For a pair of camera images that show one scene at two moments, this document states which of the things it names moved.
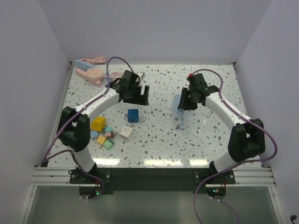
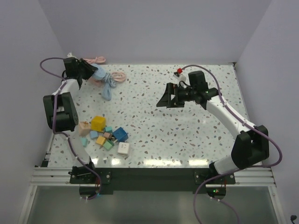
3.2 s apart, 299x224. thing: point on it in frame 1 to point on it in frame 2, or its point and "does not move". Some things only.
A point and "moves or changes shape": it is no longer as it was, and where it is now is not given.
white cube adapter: [126, 133] to [123, 149]
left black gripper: [140, 99] to [90, 68]
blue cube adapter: [133, 115] to [121, 135]
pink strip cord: [97, 59] does not move
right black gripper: [183, 104] to [173, 89]
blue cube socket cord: [180, 115] moves or changes shape
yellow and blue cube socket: [175, 104] to [100, 73]
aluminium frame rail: [60, 177] does not move
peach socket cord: [115, 75] does not move
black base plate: [91, 183] does not move
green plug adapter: [108, 143] does not move
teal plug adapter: [108, 129] does not move
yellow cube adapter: [98, 123] does not move
